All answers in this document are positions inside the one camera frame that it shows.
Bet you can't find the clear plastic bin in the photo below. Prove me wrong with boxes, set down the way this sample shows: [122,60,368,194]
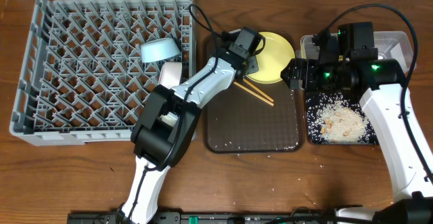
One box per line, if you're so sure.
[295,31,413,73]

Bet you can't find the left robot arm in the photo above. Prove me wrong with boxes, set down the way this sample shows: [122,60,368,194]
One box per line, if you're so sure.
[116,27,266,223]

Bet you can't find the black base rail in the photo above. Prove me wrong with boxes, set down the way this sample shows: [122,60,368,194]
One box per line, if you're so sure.
[66,210,320,224]

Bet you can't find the wooden chopstick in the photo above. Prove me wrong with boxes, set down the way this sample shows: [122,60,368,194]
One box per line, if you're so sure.
[233,82,274,106]
[243,78,275,103]

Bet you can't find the white bowl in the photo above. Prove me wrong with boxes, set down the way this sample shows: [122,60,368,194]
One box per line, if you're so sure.
[158,62,183,89]

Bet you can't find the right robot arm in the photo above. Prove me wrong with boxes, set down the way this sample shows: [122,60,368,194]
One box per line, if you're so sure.
[281,22,432,223]

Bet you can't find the yellow plate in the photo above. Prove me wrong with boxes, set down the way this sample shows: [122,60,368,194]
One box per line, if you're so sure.
[246,32,295,84]

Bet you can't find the grey dish rack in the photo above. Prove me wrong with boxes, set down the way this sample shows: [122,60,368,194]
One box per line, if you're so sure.
[9,0,196,146]

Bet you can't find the white green cup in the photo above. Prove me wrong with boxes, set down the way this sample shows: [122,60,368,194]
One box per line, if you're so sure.
[160,112,179,127]

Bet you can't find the dark brown tray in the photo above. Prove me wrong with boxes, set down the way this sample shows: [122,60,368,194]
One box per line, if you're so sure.
[202,30,305,154]

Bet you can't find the black waste bin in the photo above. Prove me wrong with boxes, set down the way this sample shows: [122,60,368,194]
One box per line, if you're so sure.
[304,88,380,146]

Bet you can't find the rice and peanut waste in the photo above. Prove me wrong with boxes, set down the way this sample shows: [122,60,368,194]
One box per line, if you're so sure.
[307,93,376,143]

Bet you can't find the light blue bowl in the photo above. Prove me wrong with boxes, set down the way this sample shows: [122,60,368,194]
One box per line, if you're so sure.
[141,38,181,64]

